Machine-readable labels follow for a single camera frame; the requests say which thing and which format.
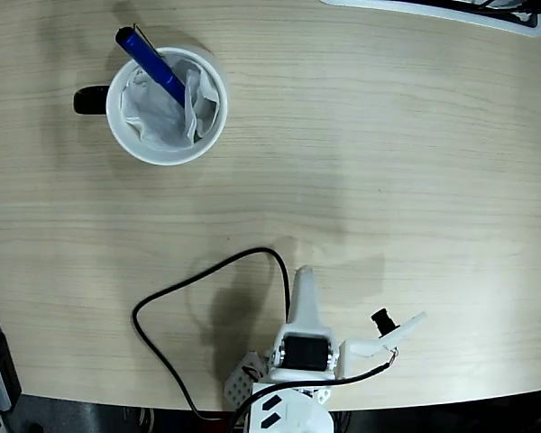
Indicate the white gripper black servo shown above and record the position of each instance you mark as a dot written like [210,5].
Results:
[303,352]

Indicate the blue pen with gold clip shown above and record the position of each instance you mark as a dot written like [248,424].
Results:
[149,58]

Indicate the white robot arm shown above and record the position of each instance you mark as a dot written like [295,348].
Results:
[297,415]

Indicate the white perforated board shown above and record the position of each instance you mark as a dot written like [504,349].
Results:
[238,387]

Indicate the crumpled white tissue paper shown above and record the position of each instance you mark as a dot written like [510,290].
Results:
[162,124]

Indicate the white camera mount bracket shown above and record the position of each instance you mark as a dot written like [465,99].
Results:
[360,349]

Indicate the small black camera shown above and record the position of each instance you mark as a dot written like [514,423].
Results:
[382,321]

